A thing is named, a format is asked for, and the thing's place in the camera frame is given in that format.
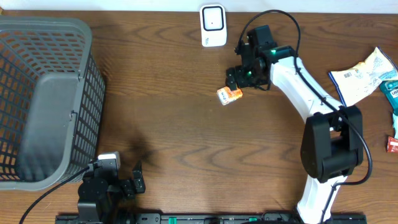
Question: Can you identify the light blue wipes pack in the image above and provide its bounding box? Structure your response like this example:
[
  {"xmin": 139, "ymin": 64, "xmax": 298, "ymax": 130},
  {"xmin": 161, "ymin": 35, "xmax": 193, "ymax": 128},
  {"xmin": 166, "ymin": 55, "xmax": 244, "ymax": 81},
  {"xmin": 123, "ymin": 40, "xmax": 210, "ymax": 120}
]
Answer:
[{"xmin": 392, "ymin": 113, "xmax": 398, "ymax": 139}]

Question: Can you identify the yellow snack bag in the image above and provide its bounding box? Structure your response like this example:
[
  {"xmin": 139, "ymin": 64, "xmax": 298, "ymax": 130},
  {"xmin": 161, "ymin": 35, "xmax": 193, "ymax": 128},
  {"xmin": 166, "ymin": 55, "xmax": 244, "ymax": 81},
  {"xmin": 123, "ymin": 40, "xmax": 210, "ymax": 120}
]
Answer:
[{"xmin": 328, "ymin": 47, "xmax": 397, "ymax": 107}]

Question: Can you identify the grey plastic shopping basket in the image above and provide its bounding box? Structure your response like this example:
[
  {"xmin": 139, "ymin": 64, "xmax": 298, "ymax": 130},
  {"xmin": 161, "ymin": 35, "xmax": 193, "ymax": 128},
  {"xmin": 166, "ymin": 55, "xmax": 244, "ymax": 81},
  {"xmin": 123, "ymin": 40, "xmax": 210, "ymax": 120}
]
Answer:
[{"xmin": 1, "ymin": 16, "xmax": 106, "ymax": 191}]

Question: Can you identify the white barcode scanner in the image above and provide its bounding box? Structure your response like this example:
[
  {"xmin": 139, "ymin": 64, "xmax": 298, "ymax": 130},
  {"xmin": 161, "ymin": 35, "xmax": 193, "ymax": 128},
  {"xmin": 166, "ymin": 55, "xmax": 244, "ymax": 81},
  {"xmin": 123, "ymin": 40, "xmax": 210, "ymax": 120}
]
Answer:
[{"xmin": 199, "ymin": 4, "xmax": 228, "ymax": 47}]

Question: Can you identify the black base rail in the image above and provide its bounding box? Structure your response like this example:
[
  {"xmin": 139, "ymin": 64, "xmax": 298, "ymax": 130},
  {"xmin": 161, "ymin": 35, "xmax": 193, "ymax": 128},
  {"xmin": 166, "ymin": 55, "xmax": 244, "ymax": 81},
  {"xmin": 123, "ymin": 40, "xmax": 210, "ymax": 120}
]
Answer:
[{"xmin": 55, "ymin": 212, "xmax": 367, "ymax": 224}]

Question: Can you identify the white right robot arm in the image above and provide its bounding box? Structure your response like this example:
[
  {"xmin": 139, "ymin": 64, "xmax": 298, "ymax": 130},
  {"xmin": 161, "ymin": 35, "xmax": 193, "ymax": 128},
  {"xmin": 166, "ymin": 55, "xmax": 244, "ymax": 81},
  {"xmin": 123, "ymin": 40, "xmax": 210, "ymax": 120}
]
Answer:
[{"xmin": 226, "ymin": 41, "xmax": 364, "ymax": 223}]

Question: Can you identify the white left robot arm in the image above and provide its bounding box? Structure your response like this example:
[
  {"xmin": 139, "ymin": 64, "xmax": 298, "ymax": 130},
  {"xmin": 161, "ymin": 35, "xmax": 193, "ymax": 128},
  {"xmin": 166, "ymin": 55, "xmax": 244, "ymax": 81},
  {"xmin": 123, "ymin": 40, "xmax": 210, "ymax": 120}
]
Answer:
[{"xmin": 77, "ymin": 159, "xmax": 146, "ymax": 224}]

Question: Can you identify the teal mouthwash bottle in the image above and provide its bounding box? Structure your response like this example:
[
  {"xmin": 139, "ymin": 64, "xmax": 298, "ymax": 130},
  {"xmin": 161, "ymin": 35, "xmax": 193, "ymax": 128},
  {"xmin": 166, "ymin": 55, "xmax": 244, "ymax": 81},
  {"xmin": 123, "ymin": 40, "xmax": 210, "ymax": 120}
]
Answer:
[{"xmin": 380, "ymin": 80, "xmax": 398, "ymax": 115}]

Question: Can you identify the red chocolate bar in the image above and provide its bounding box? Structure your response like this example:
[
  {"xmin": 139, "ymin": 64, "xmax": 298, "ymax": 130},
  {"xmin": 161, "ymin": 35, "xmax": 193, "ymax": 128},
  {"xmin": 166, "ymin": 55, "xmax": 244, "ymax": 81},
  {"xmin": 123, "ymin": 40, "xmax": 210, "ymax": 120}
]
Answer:
[{"xmin": 386, "ymin": 136, "xmax": 398, "ymax": 153}]

